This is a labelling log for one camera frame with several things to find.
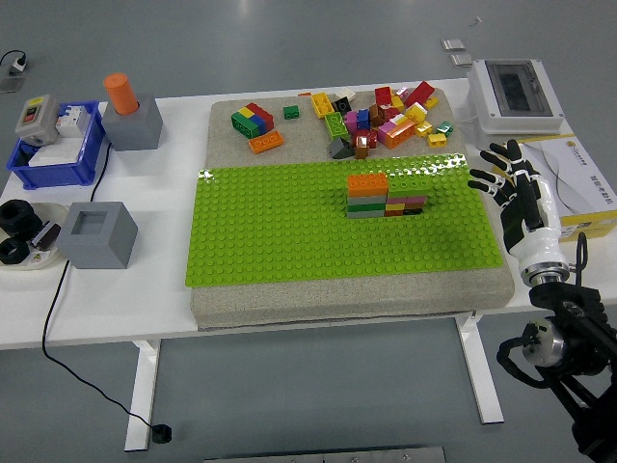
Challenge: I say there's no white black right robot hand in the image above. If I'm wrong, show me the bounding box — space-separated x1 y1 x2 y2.
467 139 566 269

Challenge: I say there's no light green toy brick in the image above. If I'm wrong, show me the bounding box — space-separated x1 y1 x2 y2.
388 175 429 199
323 111 349 142

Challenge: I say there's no large orange toy brick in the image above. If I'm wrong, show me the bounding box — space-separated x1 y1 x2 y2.
384 118 418 150

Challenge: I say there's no long red toy brick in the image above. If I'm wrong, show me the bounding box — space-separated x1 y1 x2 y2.
403 80 436 108

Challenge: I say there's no shiny red toy brick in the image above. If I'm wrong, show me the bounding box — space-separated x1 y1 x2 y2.
351 129 380 150

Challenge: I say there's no dark grey sloped brick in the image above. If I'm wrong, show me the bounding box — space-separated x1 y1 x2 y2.
328 137 353 160

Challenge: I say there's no green studded baseplate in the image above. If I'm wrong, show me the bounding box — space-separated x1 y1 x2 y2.
185 152 505 288

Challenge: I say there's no long yellow toy brick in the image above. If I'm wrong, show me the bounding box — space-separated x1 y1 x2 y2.
310 93 335 120

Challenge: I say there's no yellow white cardboard box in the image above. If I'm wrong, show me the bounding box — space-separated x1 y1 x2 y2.
510 133 617 242

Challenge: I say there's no white table leg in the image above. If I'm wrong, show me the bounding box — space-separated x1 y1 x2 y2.
123 339 161 453
455 311 505 425

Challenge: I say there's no grey-brown mat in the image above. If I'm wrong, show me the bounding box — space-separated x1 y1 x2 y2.
190 89 516 333

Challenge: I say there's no long metal floor plate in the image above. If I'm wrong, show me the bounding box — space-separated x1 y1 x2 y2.
201 446 447 463

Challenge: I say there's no grey block with round hole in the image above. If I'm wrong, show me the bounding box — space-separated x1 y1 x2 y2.
100 94 164 152

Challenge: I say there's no grey block with square recess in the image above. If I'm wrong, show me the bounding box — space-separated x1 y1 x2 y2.
56 201 139 270

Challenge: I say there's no orange cylinder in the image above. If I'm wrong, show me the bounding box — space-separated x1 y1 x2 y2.
103 72 141 116

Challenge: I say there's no white circuit breaker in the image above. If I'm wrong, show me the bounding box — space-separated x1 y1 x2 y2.
55 104 92 139

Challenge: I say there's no blue plastic bin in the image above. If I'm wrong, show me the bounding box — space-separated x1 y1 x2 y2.
5 99 107 190

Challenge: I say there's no white plate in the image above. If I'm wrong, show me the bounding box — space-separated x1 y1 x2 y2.
0 202 68 272

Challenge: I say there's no small brown white part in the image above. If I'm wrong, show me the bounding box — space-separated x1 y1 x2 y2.
31 220 63 252

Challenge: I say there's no white flat box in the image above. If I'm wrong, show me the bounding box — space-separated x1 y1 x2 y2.
27 139 82 168

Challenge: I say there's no white floor socket plug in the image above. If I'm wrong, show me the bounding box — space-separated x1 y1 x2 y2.
0 50 30 76

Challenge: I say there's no white electrical enclosure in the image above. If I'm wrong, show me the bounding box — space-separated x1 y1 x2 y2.
466 58 565 149

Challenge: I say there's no black power cord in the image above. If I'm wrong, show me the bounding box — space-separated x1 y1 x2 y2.
40 140 158 430

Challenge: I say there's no grey switch box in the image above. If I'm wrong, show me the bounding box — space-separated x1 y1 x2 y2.
13 94 61 147

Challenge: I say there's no large black ring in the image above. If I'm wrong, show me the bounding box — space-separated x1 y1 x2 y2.
0 199 42 237

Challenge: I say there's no small black ring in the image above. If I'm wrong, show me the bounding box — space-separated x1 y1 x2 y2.
0 238 31 265

